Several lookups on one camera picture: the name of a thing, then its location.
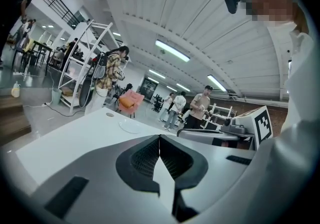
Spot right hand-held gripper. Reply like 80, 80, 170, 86
176, 104, 274, 152

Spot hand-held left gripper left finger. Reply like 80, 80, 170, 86
29, 134, 180, 224

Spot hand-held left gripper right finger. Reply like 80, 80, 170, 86
159, 134, 258, 224

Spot white shelving rack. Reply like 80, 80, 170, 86
58, 19, 124, 114
201, 103, 237, 129

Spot white square table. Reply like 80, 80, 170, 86
14, 106, 181, 187

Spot long ceiling light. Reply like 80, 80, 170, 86
206, 74, 228, 93
148, 68, 167, 80
175, 82, 192, 93
154, 39, 191, 63

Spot black office chair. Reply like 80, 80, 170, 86
151, 93, 165, 113

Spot white round plate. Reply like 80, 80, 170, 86
118, 119, 142, 134

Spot black double door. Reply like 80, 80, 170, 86
138, 77, 159, 101

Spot person's white coat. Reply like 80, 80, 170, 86
178, 21, 320, 224

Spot pink chair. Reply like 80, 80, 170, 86
117, 89, 146, 119

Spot black tripod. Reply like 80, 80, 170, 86
111, 83, 126, 106

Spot green trash bin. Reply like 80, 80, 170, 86
51, 88, 63, 106

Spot cardboard box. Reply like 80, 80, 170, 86
60, 87, 76, 97

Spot wooden steps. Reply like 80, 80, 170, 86
0, 94, 33, 147

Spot yellow bottle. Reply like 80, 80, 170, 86
10, 80, 22, 99

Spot black railing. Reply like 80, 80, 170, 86
37, 0, 84, 29

